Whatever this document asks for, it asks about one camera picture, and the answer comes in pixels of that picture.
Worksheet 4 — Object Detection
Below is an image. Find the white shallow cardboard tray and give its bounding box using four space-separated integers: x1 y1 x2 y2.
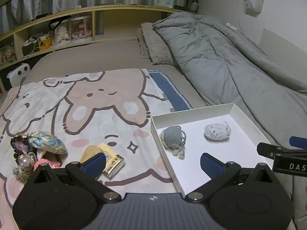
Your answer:
151 103 273 195

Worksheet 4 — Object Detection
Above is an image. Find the blue floral drawstring pouch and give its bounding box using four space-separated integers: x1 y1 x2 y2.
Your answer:
28 131 67 155

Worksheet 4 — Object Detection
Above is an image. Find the cartoon bear print blanket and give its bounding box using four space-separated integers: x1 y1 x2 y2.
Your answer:
0 68 183 221

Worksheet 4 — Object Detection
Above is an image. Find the wooden headboard shelf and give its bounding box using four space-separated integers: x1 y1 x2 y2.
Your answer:
0 4 193 94

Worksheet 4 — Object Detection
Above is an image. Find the gold card box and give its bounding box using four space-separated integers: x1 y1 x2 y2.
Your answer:
98 143 126 179

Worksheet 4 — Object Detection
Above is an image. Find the braided pearl hair accessory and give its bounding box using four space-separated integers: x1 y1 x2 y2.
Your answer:
12 152 37 184

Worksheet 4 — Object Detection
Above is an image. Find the grey quilted duvet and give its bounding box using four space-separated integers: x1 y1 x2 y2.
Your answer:
153 12 306 147

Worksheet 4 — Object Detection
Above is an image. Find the yellow bag on shelf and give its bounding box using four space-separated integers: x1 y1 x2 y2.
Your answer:
38 36 52 51

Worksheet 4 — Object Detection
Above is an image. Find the tissue pack on shelf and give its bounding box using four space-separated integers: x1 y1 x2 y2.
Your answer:
153 0 175 8

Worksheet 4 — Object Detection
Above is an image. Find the white speckled crochet ball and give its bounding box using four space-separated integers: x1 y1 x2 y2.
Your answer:
203 122 232 142

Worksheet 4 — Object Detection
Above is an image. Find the pink crochet doll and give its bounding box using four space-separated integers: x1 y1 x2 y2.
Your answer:
34 158 61 170

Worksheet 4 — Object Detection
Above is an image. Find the green glass bottle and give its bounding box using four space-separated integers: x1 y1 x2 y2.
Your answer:
189 0 199 14

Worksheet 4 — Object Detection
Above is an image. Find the tan wooden block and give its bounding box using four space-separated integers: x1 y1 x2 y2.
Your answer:
80 145 102 163

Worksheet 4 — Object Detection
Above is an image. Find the red doll in clear box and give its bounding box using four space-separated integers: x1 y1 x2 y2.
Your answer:
71 16 92 42

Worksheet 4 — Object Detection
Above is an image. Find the grey crochet ball toy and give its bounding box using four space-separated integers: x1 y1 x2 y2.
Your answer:
159 126 187 160

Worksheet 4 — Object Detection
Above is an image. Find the beige fluffy pillow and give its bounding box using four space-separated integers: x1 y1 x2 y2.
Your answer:
136 22 176 66

